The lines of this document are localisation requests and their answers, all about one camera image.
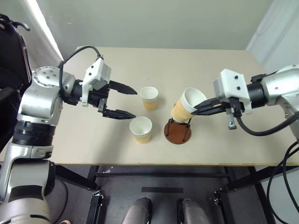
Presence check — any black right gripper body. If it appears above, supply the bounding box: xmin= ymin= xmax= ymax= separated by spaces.
xmin=219 ymin=97 xmax=245 ymax=114

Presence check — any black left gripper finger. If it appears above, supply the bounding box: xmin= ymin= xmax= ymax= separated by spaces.
xmin=109 ymin=80 xmax=138 ymax=95
xmin=102 ymin=107 xmax=137 ymax=120

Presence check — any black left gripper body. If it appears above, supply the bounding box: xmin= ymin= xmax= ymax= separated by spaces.
xmin=87 ymin=81 xmax=112 ymax=115

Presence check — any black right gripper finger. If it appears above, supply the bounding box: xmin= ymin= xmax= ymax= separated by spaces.
xmin=194 ymin=98 xmax=223 ymax=110
xmin=192 ymin=105 xmax=229 ymax=116

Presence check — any ribbed tan paper cup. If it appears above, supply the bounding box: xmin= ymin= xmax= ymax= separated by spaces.
xmin=171 ymin=87 xmax=208 ymax=124

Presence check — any smooth tan paper cup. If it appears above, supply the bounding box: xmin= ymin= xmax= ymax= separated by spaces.
xmin=139 ymin=86 xmax=159 ymax=112
xmin=129 ymin=116 xmax=153 ymax=144

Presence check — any white partition panel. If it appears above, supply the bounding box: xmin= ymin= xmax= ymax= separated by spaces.
xmin=245 ymin=0 xmax=299 ymax=70
xmin=35 ymin=0 xmax=64 ymax=62

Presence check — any black tape strip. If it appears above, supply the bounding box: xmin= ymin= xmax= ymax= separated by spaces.
xmin=141 ymin=186 xmax=184 ymax=194

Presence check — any black backpack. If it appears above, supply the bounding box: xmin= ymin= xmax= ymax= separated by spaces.
xmin=0 ymin=13 xmax=32 ymax=152

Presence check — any grey rounded robot leg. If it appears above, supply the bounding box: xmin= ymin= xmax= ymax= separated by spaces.
xmin=178 ymin=198 xmax=211 ymax=224
xmin=121 ymin=197 xmax=153 ymax=224

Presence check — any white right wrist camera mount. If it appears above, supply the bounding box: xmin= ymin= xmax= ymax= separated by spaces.
xmin=213 ymin=69 xmax=253 ymax=114

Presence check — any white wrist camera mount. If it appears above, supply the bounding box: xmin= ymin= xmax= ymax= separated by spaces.
xmin=213 ymin=69 xmax=253 ymax=114
xmin=80 ymin=57 xmax=112 ymax=107

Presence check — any small silver metal bracket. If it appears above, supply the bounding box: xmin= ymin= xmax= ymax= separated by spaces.
xmin=227 ymin=108 xmax=237 ymax=130

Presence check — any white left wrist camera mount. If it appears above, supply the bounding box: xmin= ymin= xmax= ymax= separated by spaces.
xmin=80 ymin=57 xmax=112 ymax=107

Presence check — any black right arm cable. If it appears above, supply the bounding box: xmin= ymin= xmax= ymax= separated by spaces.
xmin=228 ymin=97 xmax=299 ymax=137

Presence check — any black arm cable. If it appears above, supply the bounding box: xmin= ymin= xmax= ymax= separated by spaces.
xmin=58 ymin=45 xmax=105 ymax=98
xmin=228 ymin=97 xmax=299 ymax=137

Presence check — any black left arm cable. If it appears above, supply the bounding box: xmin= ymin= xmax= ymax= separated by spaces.
xmin=58 ymin=45 xmax=105 ymax=98

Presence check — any black metal table frame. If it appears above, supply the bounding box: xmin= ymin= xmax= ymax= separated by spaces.
xmin=55 ymin=164 xmax=281 ymax=224

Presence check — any black floor cable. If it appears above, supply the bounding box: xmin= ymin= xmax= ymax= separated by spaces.
xmin=266 ymin=147 xmax=299 ymax=224
xmin=282 ymin=140 xmax=299 ymax=196

